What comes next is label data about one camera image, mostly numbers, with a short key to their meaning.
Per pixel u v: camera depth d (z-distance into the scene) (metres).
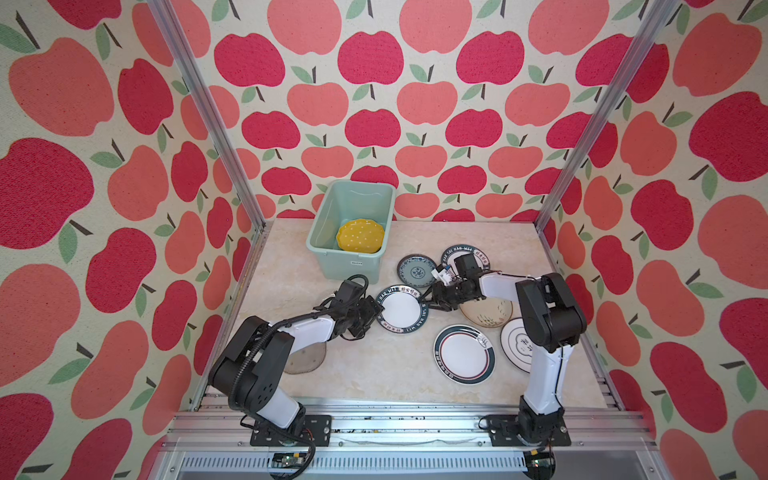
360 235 1.17
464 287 0.84
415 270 1.08
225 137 0.94
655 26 0.71
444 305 0.90
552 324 0.53
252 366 0.45
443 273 0.96
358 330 0.82
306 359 0.86
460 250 1.11
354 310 0.79
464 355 0.89
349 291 0.74
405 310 0.96
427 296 0.94
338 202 1.15
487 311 0.94
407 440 0.73
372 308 0.84
